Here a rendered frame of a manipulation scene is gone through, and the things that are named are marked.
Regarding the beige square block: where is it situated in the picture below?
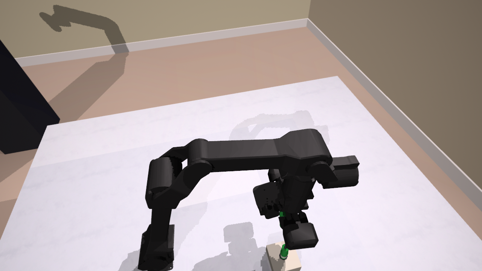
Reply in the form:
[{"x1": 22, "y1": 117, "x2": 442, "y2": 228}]
[{"x1": 266, "y1": 241, "x2": 302, "y2": 271}]

